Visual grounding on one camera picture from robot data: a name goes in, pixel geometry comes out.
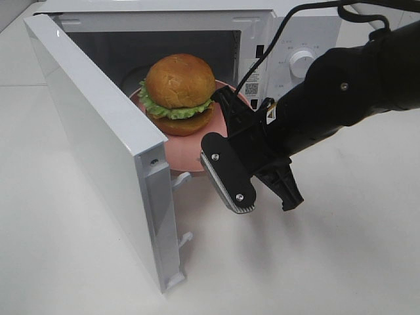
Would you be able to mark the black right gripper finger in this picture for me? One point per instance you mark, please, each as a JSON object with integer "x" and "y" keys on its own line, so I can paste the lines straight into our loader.
{"x": 227, "y": 173}
{"x": 238, "y": 116}

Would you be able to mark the upper white microwave knob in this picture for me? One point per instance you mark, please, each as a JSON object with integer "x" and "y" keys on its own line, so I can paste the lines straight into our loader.
{"x": 300, "y": 61}

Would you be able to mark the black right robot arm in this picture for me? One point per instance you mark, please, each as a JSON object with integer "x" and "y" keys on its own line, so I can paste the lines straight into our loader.
{"x": 341, "y": 88}

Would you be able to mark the pink plate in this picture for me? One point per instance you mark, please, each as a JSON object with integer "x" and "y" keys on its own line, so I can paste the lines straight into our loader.
{"x": 183, "y": 152}

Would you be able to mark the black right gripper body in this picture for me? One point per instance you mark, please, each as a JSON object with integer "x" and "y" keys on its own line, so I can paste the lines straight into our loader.
{"x": 254, "y": 147}

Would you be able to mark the burger with lettuce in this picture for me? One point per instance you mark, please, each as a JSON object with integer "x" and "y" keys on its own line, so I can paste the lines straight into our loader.
{"x": 176, "y": 94}

